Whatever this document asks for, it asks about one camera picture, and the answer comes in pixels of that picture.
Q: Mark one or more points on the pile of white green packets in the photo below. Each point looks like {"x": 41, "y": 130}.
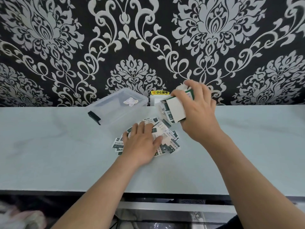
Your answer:
{"x": 166, "y": 138}

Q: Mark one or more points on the clear plastic storage box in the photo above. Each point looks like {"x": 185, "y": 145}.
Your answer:
{"x": 94, "y": 116}

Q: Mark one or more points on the white wall socket yellow label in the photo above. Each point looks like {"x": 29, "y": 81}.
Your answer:
{"x": 156, "y": 100}

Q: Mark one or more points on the person's right forearm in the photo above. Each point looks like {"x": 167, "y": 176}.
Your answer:
{"x": 257, "y": 183}

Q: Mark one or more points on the green white cardboard carton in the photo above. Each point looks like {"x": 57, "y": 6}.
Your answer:
{"x": 176, "y": 109}

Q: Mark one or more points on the person's left forearm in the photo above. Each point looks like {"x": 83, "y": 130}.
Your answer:
{"x": 95, "y": 195}

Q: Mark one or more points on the person's left hand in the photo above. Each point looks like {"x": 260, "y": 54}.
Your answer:
{"x": 140, "y": 145}

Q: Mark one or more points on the crumpled plastic bag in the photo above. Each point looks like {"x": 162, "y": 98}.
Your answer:
{"x": 28, "y": 219}

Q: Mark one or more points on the person's right hand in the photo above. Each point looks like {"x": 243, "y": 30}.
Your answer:
{"x": 202, "y": 116}

